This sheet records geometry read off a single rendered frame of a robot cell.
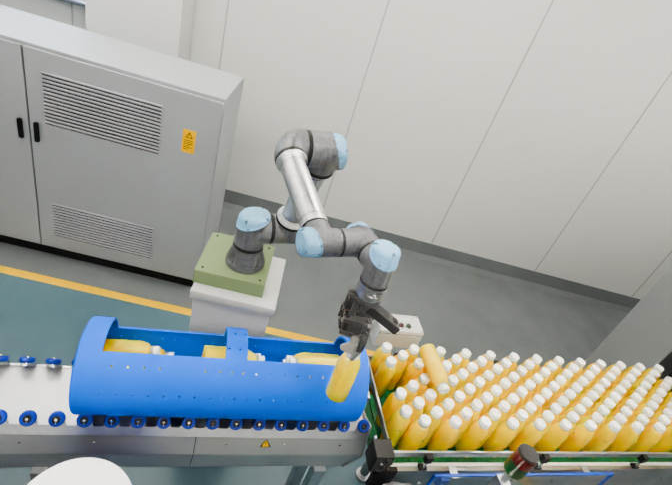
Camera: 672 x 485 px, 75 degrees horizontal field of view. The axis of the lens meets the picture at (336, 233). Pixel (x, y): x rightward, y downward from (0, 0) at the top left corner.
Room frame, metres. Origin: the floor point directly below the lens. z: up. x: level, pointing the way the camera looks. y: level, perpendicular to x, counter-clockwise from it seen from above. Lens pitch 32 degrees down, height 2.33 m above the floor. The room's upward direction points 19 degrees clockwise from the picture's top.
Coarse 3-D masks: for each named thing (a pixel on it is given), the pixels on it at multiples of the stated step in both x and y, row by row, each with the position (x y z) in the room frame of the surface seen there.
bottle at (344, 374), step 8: (344, 352) 0.90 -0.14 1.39; (344, 360) 0.87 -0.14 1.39; (336, 368) 0.87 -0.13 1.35; (344, 368) 0.86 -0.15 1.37; (352, 368) 0.86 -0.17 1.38; (336, 376) 0.86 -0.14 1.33; (344, 376) 0.85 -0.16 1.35; (352, 376) 0.86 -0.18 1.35; (328, 384) 0.87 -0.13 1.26; (336, 384) 0.85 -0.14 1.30; (344, 384) 0.85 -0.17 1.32; (352, 384) 0.87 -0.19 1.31; (328, 392) 0.86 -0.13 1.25; (336, 392) 0.85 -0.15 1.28; (344, 392) 0.85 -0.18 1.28; (336, 400) 0.85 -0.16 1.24; (344, 400) 0.86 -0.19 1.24
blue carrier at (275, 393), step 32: (96, 320) 0.85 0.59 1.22; (96, 352) 0.75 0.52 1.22; (192, 352) 1.01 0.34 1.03; (256, 352) 1.08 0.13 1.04; (288, 352) 1.13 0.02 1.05; (320, 352) 1.17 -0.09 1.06; (96, 384) 0.70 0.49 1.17; (128, 384) 0.73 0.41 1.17; (160, 384) 0.76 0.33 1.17; (192, 384) 0.79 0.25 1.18; (224, 384) 0.82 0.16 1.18; (256, 384) 0.85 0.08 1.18; (288, 384) 0.89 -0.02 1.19; (320, 384) 0.93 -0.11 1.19; (160, 416) 0.75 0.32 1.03; (192, 416) 0.77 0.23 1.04; (224, 416) 0.80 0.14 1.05; (256, 416) 0.83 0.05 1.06; (288, 416) 0.87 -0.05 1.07; (320, 416) 0.90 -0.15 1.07; (352, 416) 0.93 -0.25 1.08
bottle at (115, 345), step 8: (104, 344) 0.85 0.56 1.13; (112, 344) 0.86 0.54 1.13; (120, 344) 0.87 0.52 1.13; (128, 344) 0.88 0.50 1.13; (136, 344) 0.89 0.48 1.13; (144, 344) 0.90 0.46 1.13; (128, 352) 0.86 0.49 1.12; (136, 352) 0.87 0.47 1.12; (144, 352) 0.88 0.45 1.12; (152, 352) 0.89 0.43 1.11
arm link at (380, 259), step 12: (384, 240) 0.93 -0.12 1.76; (372, 252) 0.89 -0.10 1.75; (384, 252) 0.88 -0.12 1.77; (396, 252) 0.89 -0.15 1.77; (372, 264) 0.87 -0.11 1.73; (384, 264) 0.87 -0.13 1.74; (396, 264) 0.89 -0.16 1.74; (360, 276) 0.90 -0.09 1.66; (372, 276) 0.87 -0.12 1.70; (384, 276) 0.87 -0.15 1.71; (372, 288) 0.86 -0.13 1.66; (384, 288) 0.87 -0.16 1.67
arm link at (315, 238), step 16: (288, 144) 1.19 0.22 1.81; (304, 144) 1.22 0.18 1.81; (288, 160) 1.14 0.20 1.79; (304, 160) 1.17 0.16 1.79; (288, 176) 1.09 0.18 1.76; (304, 176) 1.09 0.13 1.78; (288, 192) 1.07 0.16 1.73; (304, 192) 1.03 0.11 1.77; (304, 208) 0.98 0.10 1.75; (320, 208) 1.00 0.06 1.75; (304, 224) 0.94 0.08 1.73; (320, 224) 0.94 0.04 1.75; (304, 240) 0.88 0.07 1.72; (320, 240) 0.89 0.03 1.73; (336, 240) 0.91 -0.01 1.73; (304, 256) 0.87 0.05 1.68; (320, 256) 0.89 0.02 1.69; (336, 256) 0.92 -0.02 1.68
